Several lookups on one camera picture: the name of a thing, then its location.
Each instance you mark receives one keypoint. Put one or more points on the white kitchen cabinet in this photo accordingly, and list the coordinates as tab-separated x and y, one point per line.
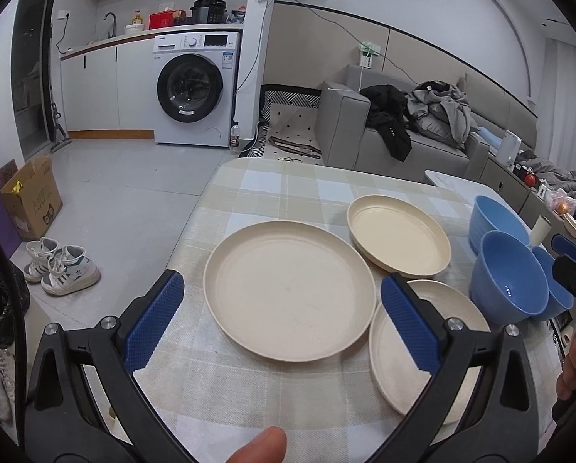
109	92

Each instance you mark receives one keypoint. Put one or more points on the red box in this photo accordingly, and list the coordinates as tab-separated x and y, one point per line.
161	19

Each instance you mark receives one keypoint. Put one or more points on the black kitchen faucet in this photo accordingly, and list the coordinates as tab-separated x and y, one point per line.
111	30

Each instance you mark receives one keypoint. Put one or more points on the wall power socket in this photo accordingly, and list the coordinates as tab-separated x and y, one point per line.
368	51

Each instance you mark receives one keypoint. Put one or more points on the black jacket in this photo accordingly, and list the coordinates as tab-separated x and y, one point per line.
386	116

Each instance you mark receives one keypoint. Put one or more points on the white sneaker right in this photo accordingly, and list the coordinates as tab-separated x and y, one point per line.
69	270

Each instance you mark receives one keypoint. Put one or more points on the small cream plate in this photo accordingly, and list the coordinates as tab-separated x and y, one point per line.
396	375

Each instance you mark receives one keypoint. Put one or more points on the dotted floor rug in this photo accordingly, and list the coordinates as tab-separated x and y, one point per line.
286	122

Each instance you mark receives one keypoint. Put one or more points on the white washing machine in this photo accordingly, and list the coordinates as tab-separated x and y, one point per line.
195	85

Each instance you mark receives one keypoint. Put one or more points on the large blue bowl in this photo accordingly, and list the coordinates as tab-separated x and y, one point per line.
508	284

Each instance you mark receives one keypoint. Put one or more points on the white sneaker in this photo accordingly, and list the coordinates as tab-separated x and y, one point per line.
69	270
40	251

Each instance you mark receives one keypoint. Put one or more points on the yellowish cream plate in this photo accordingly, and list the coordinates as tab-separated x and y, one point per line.
398	237

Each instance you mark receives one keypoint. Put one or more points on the large cream plate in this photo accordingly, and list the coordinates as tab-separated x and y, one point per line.
289	291

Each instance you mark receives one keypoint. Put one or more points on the person's right hand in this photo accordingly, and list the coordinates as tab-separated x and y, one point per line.
566	382

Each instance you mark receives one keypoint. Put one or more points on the ribbed blue bowl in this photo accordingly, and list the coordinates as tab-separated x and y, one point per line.
489	215

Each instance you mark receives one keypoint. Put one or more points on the black rice cooker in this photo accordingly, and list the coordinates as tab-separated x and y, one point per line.
208	11

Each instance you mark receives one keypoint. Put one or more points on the plastic water bottle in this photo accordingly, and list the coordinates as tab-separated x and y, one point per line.
234	137

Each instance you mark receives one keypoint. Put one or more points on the cardboard box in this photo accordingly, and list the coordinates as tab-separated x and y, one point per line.
32	198

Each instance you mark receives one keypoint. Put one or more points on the cream tumbler cup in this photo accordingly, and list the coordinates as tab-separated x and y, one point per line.
540	231

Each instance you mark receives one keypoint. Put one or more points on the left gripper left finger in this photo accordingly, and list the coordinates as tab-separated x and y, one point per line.
84	404

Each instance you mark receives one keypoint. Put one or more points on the white sneaker left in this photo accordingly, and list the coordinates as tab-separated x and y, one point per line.
40	251

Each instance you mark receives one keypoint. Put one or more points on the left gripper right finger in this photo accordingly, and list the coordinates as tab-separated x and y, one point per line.
480	403

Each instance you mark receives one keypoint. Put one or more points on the grey sofa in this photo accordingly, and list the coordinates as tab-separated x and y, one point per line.
347	142

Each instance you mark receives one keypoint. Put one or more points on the white marble coffee table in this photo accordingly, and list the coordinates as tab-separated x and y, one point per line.
468	190

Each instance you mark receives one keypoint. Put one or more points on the grey clothes pile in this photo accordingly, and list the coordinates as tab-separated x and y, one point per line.
441	112

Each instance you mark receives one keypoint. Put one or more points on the small blue bowl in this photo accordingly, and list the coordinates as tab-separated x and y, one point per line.
559	299

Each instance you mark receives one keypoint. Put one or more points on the person's left hand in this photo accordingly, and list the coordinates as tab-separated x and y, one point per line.
270	446

